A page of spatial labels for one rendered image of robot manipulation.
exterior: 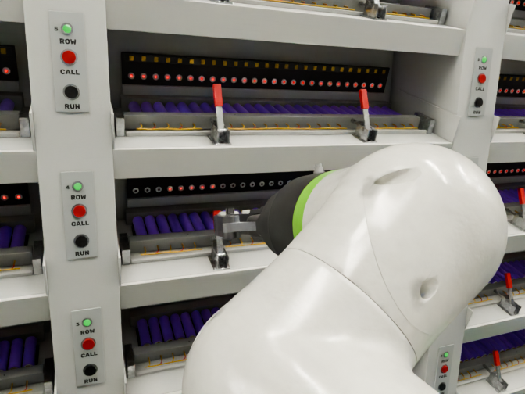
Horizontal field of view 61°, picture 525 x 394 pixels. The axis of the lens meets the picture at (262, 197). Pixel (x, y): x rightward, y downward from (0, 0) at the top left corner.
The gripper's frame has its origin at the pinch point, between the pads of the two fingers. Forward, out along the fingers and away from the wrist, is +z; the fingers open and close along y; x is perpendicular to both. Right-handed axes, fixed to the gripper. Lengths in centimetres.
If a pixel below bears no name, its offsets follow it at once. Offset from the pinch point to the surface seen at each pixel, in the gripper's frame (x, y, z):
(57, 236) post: -0.2, -23.5, 8.5
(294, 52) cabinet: 31.8, 21.0, 20.7
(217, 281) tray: -9.8, -0.8, 11.4
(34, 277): -6.0, -27.2, 14.5
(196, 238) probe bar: -2.8, -2.6, 16.1
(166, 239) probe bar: -2.5, -7.7, 16.1
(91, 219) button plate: 1.8, -19.1, 7.7
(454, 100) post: 18.7, 44.8, 4.4
